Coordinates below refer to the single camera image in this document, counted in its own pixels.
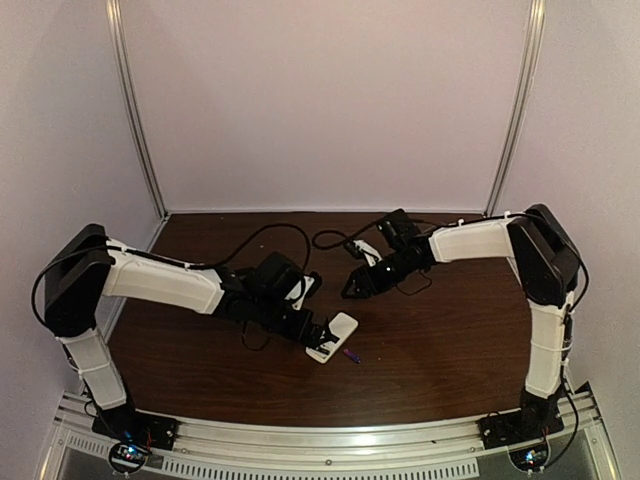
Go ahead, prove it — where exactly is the white remote control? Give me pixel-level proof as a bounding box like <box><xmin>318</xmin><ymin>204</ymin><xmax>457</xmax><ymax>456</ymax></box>
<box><xmin>305</xmin><ymin>312</ymin><xmax>359</xmax><ymax>364</ymax></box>

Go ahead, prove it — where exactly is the purple battery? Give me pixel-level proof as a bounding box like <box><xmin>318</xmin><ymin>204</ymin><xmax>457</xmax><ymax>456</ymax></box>
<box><xmin>342</xmin><ymin>349</ymin><xmax>361</xmax><ymax>364</ymax></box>

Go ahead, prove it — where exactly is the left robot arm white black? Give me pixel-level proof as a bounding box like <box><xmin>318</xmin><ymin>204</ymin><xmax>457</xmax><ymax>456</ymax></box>
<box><xmin>32</xmin><ymin>224</ymin><xmax>358</xmax><ymax>412</ymax></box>

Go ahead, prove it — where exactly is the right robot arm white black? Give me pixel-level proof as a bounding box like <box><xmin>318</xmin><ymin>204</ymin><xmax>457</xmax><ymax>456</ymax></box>
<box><xmin>341</xmin><ymin>204</ymin><xmax>583</xmax><ymax>437</ymax></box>

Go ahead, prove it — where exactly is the left round circuit board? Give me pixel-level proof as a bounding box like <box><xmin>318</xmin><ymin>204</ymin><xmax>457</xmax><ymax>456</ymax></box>
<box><xmin>107</xmin><ymin>442</ymin><xmax>150</xmax><ymax>476</ymax></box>

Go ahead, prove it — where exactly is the round circuit board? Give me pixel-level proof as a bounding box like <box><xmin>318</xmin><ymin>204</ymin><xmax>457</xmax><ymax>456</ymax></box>
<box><xmin>508</xmin><ymin>442</ymin><xmax>550</xmax><ymax>474</ymax></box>
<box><xmin>107</xmin><ymin>442</ymin><xmax>150</xmax><ymax>476</ymax></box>

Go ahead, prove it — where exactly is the right round circuit board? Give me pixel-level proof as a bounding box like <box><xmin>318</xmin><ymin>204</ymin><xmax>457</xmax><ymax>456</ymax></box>
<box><xmin>508</xmin><ymin>442</ymin><xmax>550</xmax><ymax>474</ymax></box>

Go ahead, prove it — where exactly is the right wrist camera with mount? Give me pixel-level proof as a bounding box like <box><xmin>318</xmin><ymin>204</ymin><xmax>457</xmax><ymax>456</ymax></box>
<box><xmin>343</xmin><ymin>239</ymin><xmax>382</xmax><ymax>266</ymax></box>

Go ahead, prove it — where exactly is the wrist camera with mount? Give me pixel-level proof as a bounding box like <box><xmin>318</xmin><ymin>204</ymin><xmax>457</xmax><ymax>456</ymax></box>
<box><xmin>285</xmin><ymin>272</ymin><xmax>322</xmax><ymax>310</ymax></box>
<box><xmin>343</xmin><ymin>239</ymin><xmax>382</xmax><ymax>266</ymax></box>

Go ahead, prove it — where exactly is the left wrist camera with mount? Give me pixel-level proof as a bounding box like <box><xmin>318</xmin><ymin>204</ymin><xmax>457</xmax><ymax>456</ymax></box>
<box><xmin>285</xmin><ymin>272</ymin><xmax>322</xmax><ymax>310</ymax></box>

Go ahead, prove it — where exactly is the front aluminium rail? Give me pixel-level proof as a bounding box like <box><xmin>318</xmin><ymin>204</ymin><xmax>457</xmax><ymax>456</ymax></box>
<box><xmin>35</xmin><ymin>390</ymin><xmax>621</xmax><ymax>479</ymax></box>

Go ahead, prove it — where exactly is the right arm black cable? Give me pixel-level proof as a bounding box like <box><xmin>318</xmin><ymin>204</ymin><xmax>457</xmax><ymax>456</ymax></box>
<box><xmin>312</xmin><ymin>214</ymin><xmax>589</xmax><ymax>441</ymax></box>

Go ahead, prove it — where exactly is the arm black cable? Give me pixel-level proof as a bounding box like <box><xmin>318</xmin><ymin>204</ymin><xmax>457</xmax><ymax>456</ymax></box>
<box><xmin>312</xmin><ymin>214</ymin><xmax>589</xmax><ymax>441</ymax></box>
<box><xmin>29</xmin><ymin>223</ymin><xmax>311</xmax><ymax>321</ymax></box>

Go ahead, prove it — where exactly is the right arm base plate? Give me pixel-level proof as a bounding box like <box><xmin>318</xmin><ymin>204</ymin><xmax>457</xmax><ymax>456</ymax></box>
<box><xmin>477</xmin><ymin>409</ymin><xmax>564</xmax><ymax>450</ymax></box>

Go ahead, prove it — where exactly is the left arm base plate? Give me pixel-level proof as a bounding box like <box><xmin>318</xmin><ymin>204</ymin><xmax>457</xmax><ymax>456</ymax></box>
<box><xmin>91</xmin><ymin>405</ymin><xmax>178</xmax><ymax>451</ymax></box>

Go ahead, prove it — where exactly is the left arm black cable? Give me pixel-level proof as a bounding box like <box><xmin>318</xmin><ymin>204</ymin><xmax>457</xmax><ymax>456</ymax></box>
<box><xmin>29</xmin><ymin>223</ymin><xmax>311</xmax><ymax>321</ymax></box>

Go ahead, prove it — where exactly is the right aluminium frame post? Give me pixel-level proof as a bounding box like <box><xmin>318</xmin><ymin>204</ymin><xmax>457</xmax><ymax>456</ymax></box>
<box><xmin>484</xmin><ymin>0</ymin><xmax>546</xmax><ymax>216</ymax></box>

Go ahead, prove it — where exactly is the aluminium frame post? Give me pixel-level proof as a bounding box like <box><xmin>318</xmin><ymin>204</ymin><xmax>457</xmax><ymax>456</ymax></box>
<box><xmin>484</xmin><ymin>0</ymin><xmax>546</xmax><ymax>216</ymax></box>
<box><xmin>105</xmin><ymin>0</ymin><xmax>169</xmax><ymax>220</ymax></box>

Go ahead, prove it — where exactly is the left aluminium frame post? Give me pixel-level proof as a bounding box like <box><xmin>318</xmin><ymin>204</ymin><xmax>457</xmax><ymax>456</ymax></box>
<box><xmin>105</xmin><ymin>0</ymin><xmax>169</xmax><ymax>220</ymax></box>

